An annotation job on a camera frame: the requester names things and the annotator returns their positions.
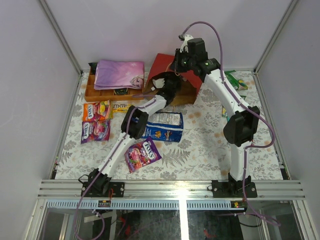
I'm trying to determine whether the purple folded cloth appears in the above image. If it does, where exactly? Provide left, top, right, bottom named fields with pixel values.
left=94, top=59, right=145, bottom=90

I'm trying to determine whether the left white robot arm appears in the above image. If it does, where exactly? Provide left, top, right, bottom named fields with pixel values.
left=87, top=72, right=182, bottom=198

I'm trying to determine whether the green snack packet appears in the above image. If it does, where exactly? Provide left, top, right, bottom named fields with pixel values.
left=221, top=95, right=247, bottom=121
left=224, top=70, right=249, bottom=91

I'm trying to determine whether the blue snack packet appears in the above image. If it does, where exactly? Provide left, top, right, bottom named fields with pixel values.
left=141, top=112, right=184, bottom=143

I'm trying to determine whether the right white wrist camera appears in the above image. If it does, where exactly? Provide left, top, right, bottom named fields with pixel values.
left=178, top=34, right=194, bottom=53

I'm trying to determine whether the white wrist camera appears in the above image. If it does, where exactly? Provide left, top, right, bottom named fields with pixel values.
left=151, top=78, right=165, bottom=92
left=178, top=34, right=194, bottom=53

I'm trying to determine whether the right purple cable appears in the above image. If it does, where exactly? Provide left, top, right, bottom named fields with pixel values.
left=178, top=21, right=282, bottom=228

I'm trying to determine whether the yellow chocolate candy packet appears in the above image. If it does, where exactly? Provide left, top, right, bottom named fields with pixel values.
left=113, top=104, right=132, bottom=113

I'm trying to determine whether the red paper bag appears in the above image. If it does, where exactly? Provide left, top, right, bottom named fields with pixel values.
left=143, top=53, right=202, bottom=106

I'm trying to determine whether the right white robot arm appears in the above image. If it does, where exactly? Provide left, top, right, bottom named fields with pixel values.
left=170, top=34, right=260, bottom=198

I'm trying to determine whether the orange wooden tray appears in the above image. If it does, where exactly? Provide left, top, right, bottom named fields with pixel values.
left=84, top=68, right=145, bottom=102

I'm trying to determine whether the floral table mat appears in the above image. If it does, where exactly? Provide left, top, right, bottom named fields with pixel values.
left=54, top=70, right=285, bottom=181

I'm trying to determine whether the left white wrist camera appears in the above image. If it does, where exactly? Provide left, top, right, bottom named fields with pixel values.
left=151, top=78, right=165, bottom=92

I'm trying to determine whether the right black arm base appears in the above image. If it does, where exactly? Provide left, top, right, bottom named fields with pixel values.
left=211, top=174, right=258, bottom=199

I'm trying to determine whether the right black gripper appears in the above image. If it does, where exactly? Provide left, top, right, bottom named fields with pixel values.
left=169, top=49, right=196, bottom=74

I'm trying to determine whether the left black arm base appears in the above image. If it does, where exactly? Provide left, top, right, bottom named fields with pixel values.
left=78, top=169, right=125, bottom=199

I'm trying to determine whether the purple candy packet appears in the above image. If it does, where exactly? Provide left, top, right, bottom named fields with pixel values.
left=124, top=136, right=162, bottom=173
left=80, top=119, right=111, bottom=144

